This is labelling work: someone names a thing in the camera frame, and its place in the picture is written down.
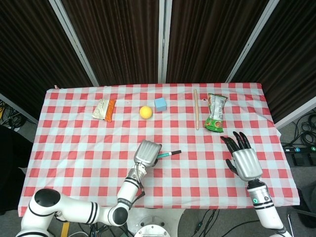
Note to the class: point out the white green marker body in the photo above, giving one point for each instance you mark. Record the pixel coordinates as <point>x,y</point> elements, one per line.
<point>164,155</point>

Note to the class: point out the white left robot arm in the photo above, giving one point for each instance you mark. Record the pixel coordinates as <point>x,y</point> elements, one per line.
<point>74,209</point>

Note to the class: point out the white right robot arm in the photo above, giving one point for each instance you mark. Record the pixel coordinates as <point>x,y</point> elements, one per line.
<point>264,205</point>

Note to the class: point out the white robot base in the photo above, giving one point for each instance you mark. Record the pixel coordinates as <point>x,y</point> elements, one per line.
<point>153,225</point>

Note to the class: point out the yellow strip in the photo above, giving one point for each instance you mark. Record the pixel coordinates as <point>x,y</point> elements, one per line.
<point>65,229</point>

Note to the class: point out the green snack bag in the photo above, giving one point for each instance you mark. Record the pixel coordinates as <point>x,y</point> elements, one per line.
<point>216,113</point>

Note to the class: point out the black power strip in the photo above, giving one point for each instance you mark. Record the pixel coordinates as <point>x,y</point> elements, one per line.
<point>298,148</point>

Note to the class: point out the light blue cube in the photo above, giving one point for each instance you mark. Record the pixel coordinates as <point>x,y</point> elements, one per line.
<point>160,104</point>

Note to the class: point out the red white checkered tablecloth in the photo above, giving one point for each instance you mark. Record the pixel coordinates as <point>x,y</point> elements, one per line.
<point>98,148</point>

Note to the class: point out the dark brown partition panel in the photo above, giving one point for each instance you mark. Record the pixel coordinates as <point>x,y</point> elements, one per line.
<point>118,42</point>
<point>32,49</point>
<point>284,61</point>
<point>209,42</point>

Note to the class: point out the yellow ball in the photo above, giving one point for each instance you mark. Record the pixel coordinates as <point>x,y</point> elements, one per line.
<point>146,112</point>

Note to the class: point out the black power adapter box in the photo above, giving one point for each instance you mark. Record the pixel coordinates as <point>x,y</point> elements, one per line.
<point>299,159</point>

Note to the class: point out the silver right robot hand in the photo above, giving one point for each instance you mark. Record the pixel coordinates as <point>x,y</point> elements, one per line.
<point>247,163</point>

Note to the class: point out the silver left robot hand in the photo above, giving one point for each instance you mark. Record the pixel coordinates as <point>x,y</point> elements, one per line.
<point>146,154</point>

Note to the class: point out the dark grey chair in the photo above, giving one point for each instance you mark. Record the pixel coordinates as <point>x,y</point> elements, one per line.
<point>304,209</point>

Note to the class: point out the wooden stick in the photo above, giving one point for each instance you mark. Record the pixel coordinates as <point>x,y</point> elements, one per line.
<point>196,109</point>

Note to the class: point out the orange white snack packet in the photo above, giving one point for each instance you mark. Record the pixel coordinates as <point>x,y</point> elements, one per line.
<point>105,109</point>

